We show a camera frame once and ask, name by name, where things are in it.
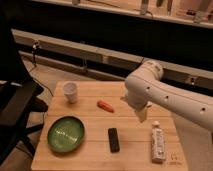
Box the black office chair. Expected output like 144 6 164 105
0 19 48 166

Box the black cable on floor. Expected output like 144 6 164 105
20 54 54 98

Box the white tube bottle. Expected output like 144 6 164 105
151 121 166 163

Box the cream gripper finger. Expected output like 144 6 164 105
136 108 147 122

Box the orange carrot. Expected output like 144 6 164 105
97 100 114 113

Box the white paper cup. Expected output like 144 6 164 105
63 82 78 103

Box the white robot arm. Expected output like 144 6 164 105
124 60 213 132

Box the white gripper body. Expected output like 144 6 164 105
121 91 152 111

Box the black remote control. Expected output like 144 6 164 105
108 128 120 153

